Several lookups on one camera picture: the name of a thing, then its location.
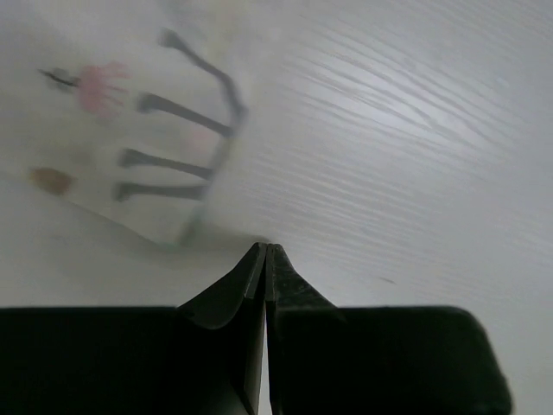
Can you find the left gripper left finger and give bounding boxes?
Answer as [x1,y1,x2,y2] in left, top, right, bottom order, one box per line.
[176,243,266,414]

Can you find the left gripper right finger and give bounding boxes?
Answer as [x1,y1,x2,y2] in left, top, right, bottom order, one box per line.
[265,244,337,414]

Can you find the animal print cloth placemat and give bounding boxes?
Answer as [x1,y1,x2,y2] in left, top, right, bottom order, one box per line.
[1,1,246,246]

